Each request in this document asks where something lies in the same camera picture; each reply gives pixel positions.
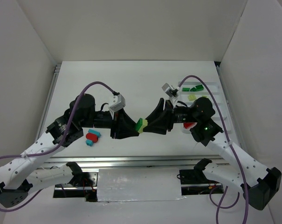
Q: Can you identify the lime curved lego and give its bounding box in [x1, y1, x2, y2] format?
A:
[188, 95, 197, 101]

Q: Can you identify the blue top lego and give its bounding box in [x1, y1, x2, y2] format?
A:
[88, 129, 101, 138]

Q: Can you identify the blue lego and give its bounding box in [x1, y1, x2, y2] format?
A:
[85, 139, 94, 147]
[88, 129, 101, 138]

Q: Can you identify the red half-round lego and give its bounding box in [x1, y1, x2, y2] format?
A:
[183, 122, 197, 130]

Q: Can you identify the dark green curved lego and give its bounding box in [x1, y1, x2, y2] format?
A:
[195, 85, 204, 91]

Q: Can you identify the blue bottom lego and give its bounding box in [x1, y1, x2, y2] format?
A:
[85, 139, 94, 147]

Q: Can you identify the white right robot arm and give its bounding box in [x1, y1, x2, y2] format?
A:
[144, 97, 282, 210]

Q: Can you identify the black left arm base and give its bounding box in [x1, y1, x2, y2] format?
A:
[53, 162, 98, 202]

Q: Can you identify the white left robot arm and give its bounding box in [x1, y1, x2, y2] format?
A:
[0, 94, 139, 212]

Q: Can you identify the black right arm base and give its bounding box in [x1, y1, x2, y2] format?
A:
[176, 158, 223, 196]

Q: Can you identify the red round lego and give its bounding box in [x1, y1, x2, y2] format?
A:
[86, 133, 98, 143]

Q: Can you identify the white compartment tray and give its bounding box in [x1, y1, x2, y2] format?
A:
[179, 81, 233, 133]

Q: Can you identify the silver tape sheet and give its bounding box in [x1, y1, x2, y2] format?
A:
[97, 168, 184, 202]

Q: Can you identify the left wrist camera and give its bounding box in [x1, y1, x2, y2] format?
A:
[108, 94, 126, 112]

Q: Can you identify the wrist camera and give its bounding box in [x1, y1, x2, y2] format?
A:
[162, 83, 179, 98]
[108, 94, 126, 112]

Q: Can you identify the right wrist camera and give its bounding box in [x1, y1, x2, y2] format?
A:
[162, 83, 179, 98]

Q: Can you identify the aluminium table rail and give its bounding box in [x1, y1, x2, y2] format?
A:
[45, 155, 227, 168]

